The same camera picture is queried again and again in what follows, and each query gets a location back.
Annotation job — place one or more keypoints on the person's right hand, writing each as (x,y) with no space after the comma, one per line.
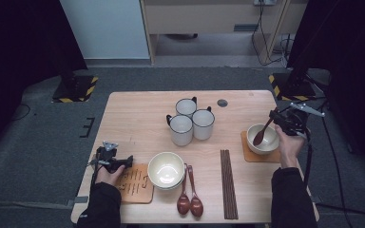
(291,148)

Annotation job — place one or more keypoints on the dark red wooden spoon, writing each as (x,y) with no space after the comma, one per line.
(183,204)
(259,139)
(196,207)

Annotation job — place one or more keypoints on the cream ceramic bowl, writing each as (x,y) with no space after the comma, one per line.
(166,169)
(174,188)
(271,142)

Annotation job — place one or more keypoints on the dark curtain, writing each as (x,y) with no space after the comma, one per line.
(19,47)
(355,63)

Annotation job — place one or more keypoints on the white cabinet panel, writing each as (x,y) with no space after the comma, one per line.
(104,28)

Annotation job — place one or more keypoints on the brown wooden coaster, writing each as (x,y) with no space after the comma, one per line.
(136,186)
(250,157)

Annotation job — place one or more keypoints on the white power strip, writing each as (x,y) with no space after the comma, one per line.
(264,2)

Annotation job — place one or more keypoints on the dark object under desk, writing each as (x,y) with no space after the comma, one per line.
(182,36)

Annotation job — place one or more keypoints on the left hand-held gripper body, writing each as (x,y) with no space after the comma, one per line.
(107,160)

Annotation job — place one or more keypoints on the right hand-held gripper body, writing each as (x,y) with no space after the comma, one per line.
(294,123)

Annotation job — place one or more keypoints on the row of brown wooden chopsticks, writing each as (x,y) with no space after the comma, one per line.
(228,183)

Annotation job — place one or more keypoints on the light wooden desk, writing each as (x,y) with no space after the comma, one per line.
(196,17)

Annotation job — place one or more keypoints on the round grey table grommet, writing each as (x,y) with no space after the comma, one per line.
(222,103)

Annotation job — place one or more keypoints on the black yellow striped stand base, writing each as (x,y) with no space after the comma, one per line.
(82,87)
(293,90)

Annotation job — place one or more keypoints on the person's left hand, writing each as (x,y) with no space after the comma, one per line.
(109,178)

